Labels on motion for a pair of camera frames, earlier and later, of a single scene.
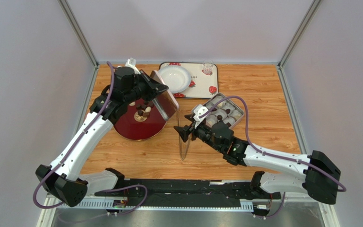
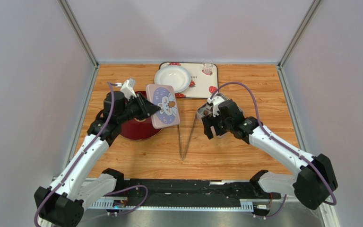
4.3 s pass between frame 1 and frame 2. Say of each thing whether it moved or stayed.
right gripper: moved
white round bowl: stayed
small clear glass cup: stayed
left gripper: moved
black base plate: stayed
